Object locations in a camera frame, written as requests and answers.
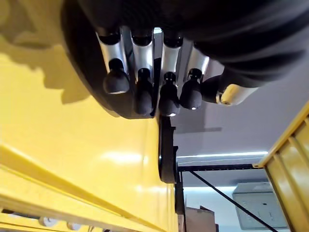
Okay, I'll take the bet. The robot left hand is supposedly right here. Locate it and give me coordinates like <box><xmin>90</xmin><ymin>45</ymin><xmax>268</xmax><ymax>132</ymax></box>
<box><xmin>79</xmin><ymin>0</ymin><xmax>309</xmax><ymax>118</ymax></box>

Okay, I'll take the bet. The yellow metal shelf board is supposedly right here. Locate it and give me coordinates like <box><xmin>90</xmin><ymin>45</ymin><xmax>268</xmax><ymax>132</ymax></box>
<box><xmin>0</xmin><ymin>0</ymin><xmax>180</xmax><ymax>232</ymax></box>

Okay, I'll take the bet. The brown cardboard box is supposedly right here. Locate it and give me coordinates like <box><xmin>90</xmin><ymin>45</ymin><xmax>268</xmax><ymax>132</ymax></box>
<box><xmin>184</xmin><ymin>205</ymin><xmax>216</xmax><ymax>232</ymax></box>

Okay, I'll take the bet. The white strip light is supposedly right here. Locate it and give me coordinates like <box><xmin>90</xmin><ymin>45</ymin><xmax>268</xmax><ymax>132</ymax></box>
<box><xmin>176</xmin><ymin>151</ymin><xmax>269</xmax><ymax>159</ymax></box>

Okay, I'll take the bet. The black rack cross beam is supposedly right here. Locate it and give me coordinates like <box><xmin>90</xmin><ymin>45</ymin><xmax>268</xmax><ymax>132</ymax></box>
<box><xmin>177</xmin><ymin>163</ymin><xmax>267</xmax><ymax>173</ymax></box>

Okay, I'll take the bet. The white round part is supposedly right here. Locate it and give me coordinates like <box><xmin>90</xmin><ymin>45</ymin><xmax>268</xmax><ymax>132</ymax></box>
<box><xmin>66</xmin><ymin>221</ymin><xmax>82</xmax><ymax>232</ymax></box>
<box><xmin>38</xmin><ymin>216</ymin><xmax>56</xmax><ymax>228</ymax></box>

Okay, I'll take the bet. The black rack upright post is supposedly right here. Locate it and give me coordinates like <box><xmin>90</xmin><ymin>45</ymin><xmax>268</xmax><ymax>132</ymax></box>
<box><xmin>174</xmin><ymin>169</ymin><xmax>187</xmax><ymax>216</ymax></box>

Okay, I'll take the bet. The white wall-mounted box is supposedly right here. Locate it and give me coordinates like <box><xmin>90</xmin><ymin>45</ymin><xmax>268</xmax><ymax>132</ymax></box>
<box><xmin>231</xmin><ymin>181</ymin><xmax>288</xmax><ymax>231</ymax></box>

